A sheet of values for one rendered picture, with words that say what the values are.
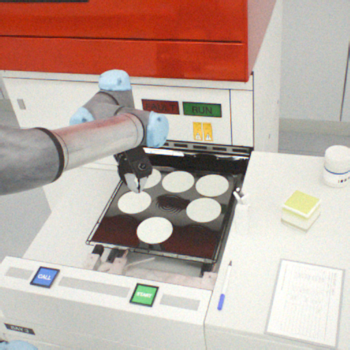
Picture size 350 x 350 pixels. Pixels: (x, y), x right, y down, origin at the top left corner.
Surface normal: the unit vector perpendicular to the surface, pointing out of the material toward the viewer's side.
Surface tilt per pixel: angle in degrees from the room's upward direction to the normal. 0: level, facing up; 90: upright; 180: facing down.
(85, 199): 0
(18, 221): 0
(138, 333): 90
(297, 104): 90
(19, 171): 80
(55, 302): 90
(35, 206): 0
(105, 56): 90
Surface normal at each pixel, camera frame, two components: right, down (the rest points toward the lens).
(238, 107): -0.28, 0.63
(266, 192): -0.11, -0.77
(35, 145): 0.59, -0.44
